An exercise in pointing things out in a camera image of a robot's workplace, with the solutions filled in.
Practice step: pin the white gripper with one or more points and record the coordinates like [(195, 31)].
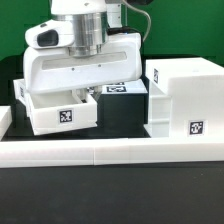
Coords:
[(54, 70)]

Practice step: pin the white drawer box front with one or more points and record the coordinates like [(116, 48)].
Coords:
[(60, 112)]

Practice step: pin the white drawer box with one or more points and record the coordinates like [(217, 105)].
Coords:
[(19, 90), (60, 112)]

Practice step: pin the white drawer cabinet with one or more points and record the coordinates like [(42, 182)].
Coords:
[(186, 98)]

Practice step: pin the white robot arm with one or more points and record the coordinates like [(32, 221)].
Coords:
[(78, 49)]

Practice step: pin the marker sheet on table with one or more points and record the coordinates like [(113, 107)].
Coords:
[(131, 87)]

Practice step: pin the grey camera on gripper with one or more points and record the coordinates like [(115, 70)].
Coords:
[(50, 34)]

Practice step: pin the white fence front wall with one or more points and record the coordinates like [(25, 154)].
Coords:
[(110, 151)]

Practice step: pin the white fence wall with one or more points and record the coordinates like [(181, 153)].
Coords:
[(5, 120), (110, 151)]

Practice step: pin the white fence left wall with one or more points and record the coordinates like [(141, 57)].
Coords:
[(5, 120)]

